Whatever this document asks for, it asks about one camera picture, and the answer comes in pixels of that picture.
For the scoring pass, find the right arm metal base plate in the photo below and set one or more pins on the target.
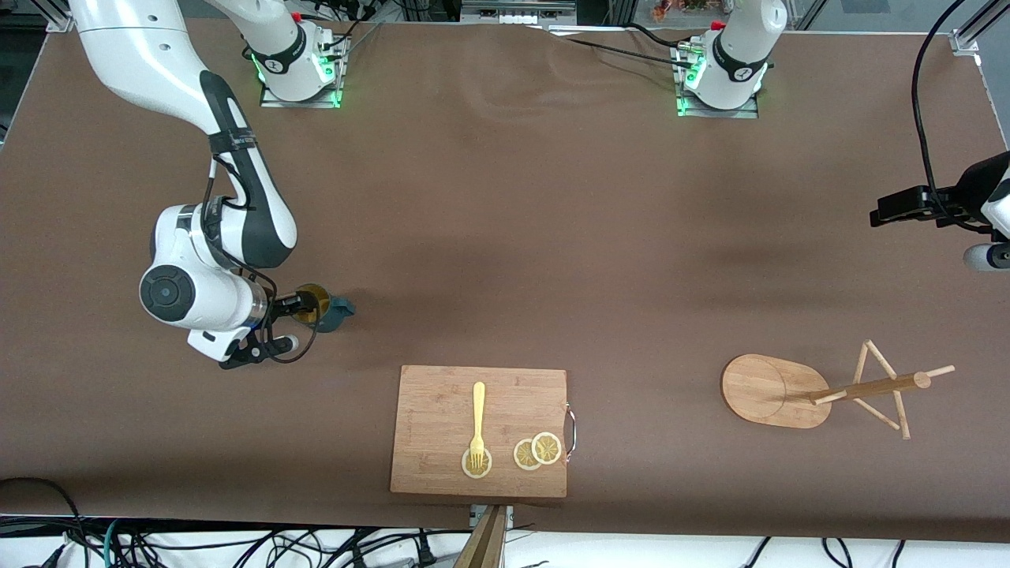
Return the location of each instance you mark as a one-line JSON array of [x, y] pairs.
[[331, 75]]

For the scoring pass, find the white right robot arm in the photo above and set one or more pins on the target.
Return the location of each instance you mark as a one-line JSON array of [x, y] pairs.
[[158, 55]]

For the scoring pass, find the metal stand bracket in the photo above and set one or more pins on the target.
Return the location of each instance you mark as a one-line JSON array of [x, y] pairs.
[[476, 514]]

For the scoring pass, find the grey metal box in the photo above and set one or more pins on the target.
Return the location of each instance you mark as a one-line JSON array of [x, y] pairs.
[[517, 9]]

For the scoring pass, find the aluminium frame profile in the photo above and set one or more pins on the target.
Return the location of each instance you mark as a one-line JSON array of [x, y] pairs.
[[59, 20], [966, 39]]

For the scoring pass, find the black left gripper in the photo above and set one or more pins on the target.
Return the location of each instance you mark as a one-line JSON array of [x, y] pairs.
[[959, 197]]

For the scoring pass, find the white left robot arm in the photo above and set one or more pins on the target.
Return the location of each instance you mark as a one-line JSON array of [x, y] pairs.
[[738, 47]]

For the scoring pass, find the lemon slice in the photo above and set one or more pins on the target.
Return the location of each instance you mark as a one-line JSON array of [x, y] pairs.
[[547, 448], [486, 467], [522, 456]]

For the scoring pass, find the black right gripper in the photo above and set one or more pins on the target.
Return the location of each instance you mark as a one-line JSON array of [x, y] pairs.
[[285, 303]]

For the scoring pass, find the wooden mug rack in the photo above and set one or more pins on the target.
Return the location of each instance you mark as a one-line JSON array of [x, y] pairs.
[[761, 390]]

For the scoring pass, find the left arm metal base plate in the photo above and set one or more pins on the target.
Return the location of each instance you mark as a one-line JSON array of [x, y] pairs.
[[686, 106]]

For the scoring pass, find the red orange plant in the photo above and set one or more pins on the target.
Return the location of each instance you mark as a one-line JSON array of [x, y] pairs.
[[686, 6]]

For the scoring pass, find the wooden cutting board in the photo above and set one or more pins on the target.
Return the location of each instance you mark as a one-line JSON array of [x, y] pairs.
[[442, 418]]

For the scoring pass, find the teal cup with yellow inside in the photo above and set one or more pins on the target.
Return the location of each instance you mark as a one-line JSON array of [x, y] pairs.
[[341, 312]]

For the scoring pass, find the yellow plastic fork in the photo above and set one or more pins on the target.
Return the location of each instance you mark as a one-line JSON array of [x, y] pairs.
[[478, 410]]

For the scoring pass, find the black power plug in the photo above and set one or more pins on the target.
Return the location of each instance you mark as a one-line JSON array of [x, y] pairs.
[[424, 554]]

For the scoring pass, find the wooden camera stand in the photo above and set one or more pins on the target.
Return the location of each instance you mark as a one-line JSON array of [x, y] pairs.
[[485, 544]]

